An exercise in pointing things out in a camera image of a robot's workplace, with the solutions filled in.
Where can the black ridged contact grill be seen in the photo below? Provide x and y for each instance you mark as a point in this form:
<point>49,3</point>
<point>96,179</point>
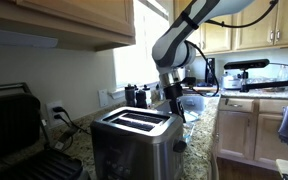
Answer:
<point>10,123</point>

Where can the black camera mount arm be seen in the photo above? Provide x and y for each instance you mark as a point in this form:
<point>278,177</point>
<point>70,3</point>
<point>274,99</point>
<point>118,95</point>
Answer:
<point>270,85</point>

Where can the silver cooking pot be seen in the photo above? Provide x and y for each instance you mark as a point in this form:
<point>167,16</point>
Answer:
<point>231,82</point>

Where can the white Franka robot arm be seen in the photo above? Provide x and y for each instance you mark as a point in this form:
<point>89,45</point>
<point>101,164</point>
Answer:
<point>177,50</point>

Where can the white wall outlet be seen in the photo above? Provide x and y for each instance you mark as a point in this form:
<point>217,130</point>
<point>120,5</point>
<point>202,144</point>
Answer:
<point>50,116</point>

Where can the stainless steel sink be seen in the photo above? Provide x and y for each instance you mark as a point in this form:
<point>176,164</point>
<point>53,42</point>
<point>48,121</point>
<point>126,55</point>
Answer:
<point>194,103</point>

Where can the clear glass baking dish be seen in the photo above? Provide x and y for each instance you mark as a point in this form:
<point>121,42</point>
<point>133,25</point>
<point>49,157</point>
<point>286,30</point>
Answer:
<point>190,131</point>

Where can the wooden upper wall cabinet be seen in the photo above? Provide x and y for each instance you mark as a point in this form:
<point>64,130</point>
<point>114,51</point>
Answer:
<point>67,20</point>

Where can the clear glass bottle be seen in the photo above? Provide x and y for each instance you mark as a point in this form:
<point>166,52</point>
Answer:
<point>283,73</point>

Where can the short black pepper grinder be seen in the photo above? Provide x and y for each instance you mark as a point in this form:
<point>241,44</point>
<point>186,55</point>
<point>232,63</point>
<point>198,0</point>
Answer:
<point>141,99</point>

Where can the bright kitchen window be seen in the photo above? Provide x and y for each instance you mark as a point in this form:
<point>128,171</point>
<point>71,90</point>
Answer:
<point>134,60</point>

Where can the tall black pepper grinder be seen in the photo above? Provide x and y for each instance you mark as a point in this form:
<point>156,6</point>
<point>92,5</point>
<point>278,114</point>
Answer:
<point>130,96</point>

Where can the black coffee maker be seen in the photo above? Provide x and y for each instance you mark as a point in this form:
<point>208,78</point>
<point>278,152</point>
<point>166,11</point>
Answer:
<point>210,71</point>

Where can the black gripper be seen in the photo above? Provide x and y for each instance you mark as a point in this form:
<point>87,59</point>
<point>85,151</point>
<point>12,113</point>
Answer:
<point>174,91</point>

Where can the blank white wall plate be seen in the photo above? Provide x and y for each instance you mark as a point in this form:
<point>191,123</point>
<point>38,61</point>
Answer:
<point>103,98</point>

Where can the stainless steel two-slot toaster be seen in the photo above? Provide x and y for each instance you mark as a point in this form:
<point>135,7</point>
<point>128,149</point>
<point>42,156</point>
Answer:
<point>134,153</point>

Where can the black stereo camera bar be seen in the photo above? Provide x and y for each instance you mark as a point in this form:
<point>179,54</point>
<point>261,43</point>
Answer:
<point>247,64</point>

